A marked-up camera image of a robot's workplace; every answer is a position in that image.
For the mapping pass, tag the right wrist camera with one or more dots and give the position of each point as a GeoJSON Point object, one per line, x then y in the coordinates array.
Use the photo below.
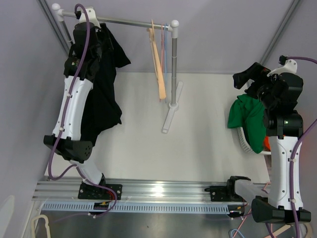
{"type": "Point", "coordinates": [286, 66]}

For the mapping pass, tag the metal clothes rack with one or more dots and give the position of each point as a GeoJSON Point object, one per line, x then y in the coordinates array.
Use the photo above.
{"type": "Point", "coordinates": [176, 87]}

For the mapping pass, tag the pink wire hanger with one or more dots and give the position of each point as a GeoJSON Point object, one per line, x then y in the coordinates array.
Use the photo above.
{"type": "Point", "coordinates": [162, 49]}

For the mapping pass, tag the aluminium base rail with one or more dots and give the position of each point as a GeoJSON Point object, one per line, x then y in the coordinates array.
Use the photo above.
{"type": "Point", "coordinates": [134, 191]}

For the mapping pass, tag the bright green t shirt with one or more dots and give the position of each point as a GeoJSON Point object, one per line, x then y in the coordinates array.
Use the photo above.
{"type": "Point", "coordinates": [247, 113]}

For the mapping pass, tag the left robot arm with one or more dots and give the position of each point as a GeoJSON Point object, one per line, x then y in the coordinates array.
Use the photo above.
{"type": "Point", "coordinates": [80, 70]}

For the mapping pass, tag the orange t shirt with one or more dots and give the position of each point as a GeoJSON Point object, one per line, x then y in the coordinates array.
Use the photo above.
{"type": "Point", "coordinates": [266, 144]}

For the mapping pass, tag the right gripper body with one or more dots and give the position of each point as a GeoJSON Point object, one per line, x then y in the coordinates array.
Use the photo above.
{"type": "Point", "coordinates": [261, 88]}

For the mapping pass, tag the black t shirt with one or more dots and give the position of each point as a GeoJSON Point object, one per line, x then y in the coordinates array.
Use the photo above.
{"type": "Point", "coordinates": [101, 111]}

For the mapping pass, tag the slotted cable duct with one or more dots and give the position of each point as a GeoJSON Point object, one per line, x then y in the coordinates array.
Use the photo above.
{"type": "Point", "coordinates": [144, 208]}

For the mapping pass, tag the beige hanger with green shirt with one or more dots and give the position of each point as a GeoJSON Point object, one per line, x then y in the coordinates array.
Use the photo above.
{"type": "Point", "coordinates": [157, 63]}

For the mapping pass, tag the beige hanger on floor right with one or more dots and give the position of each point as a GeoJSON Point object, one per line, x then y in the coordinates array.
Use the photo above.
{"type": "Point", "coordinates": [306, 230]}

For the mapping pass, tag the blue wire hanger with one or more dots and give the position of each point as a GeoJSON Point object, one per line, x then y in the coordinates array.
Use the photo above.
{"type": "Point", "coordinates": [165, 55]}

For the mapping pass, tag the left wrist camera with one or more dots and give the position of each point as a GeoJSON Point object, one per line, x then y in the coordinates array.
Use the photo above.
{"type": "Point", "coordinates": [80, 15]}

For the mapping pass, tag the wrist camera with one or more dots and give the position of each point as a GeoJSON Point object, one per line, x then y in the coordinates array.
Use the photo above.
{"type": "Point", "coordinates": [286, 66]}
{"type": "Point", "coordinates": [80, 15]}

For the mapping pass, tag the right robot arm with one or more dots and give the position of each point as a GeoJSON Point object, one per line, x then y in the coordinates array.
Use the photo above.
{"type": "Point", "coordinates": [278, 90]}

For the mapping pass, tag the blue hanger on floor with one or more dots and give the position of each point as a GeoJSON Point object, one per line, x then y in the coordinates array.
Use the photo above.
{"type": "Point", "coordinates": [234, 232]}

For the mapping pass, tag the white plastic basket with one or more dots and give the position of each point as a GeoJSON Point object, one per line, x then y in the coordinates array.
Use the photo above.
{"type": "Point", "coordinates": [243, 142]}

